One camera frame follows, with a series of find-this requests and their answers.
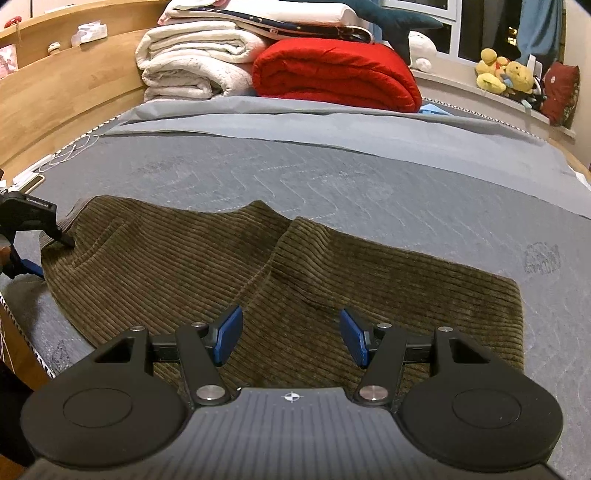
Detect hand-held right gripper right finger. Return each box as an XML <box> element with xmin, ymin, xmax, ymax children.
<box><xmin>339</xmin><ymin>308</ymin><xmax>490</xmax><ymax>408</ymax></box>

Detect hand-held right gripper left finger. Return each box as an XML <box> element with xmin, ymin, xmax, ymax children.
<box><xmin>95</xmin><ymin>305</ymin><xmax>244</xmax><ymax>408</ymax></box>

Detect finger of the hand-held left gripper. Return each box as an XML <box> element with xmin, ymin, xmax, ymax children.
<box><xmin>2</xmin><ymin>251</ymin><xmax>45</xmax><ymax>279</ymax></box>
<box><xmin>48</xmin><ymin>222</ymin><xmax>76</xmax><ymax>247</ymax></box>

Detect brown corduroy pants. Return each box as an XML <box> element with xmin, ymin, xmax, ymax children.
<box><xmin>39</xmin><ymin>195</ymin><xmax>527</xmax><ymax>391</ymax></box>

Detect wooden headboard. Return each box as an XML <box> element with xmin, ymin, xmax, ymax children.
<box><xmin>0</xmin><ymin>0</ymin><xmax>167</xmax><ymax>171</ymax></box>

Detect grey quilted mattress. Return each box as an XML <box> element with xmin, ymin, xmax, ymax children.
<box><xmin>0</xmin><ymin>95</ymin><xmax>591</xmax><ymax>384</ymax></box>

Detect dark clothing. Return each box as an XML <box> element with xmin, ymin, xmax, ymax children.
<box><xmin>0</xmin><ymin>364</ymin><xmax>38</xmax><ymax>467</ymax></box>

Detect clear plastic bag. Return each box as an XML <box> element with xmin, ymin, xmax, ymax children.
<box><xmin>71</xmin><ymin>23</ymin><xmax>109</xmax><ymax>47</ymax></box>

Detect grey bed sheet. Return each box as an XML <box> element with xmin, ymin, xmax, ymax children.
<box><xmin>104</xmin><ymin>95</ymin><xmax>591</xmax><ymax>217</ymax></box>

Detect cream folded quilt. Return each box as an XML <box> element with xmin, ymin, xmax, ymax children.
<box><xmin>135</xmin><ymin>25</ymin><xmax>269</xmax><ymax>102</ymax></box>

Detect white pink folded blanket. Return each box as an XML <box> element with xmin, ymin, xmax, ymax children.
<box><xmin>158</xmin><ymin>0</ymin><xmax>245</xmax><ymax>26</ymax></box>

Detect red folded blanket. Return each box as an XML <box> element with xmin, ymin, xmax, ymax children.
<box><xmin>252</xmin><ymin>38</ymin><xmax>423</xmax><ymax>113</ymax></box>

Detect white window ledge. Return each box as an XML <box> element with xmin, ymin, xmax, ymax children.
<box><xmin>411</xmin><ymin>69</ymin><xmax>578</xmax><ymax>139</ymax></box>

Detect yellow plush toy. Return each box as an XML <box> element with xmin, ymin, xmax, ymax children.
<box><xmin>478</xmin><ymin>47</ymin><xmax>511</xmax><ymax>75</ymax></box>
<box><xmin>501</xmin><ymin>61</ymin><xmax>539</xmax><ymax>95</ymax></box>
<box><xmin>475</xmin><ymin>71</ymin><xmax>509</xmax><ymax>96</ymax></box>

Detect white plush toy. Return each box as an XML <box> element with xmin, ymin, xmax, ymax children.
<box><xmin>409</xmin><ymin>31</ymin><xmax>437</xmax><ymax>73</ymax></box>

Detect navy trimmed patterned blanket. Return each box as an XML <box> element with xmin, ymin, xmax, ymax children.
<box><xmin>217</xmin><ymin>11</ymin><xmax>375</xmax><ymax>44</ymax></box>

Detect teal shark plush toy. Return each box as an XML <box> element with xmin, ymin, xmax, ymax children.
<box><xmin>351</xmin><ymin>0</ymin><xmax>444</xmax><ymax>63</ymax></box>

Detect red cushion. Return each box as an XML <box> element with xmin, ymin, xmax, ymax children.
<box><xmin>540</xmin><ymin>62</ymin><xmax>580</xmax><ymax>127</ymax></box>

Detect white pillow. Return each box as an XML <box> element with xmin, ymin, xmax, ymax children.
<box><xmin>222</xmin><ymin>0</ymin><xmax>365</xmax><ymax>28</ymax></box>

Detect blue curtain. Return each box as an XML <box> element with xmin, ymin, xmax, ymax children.
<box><xmin>517</xmin><ymin>0</ymin><xmax>566</xmax><ymax>70</ymax></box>

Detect white cable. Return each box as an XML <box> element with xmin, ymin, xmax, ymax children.
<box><xmin>44</xmin><ymin>134</ymin><xmax>100</xmax><ymax>167</ymax></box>

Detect wooden bed frame rail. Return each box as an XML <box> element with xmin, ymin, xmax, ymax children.
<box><xmin>549</xmin><ymin>138</ymin><xmax>591</xmax><ymax>181</ymax></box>

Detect white window frame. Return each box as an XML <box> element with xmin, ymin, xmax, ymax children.
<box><xmin>383</xmin><ymin>0</ymin><xmax>568</xmax><ymax>65</ymax></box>

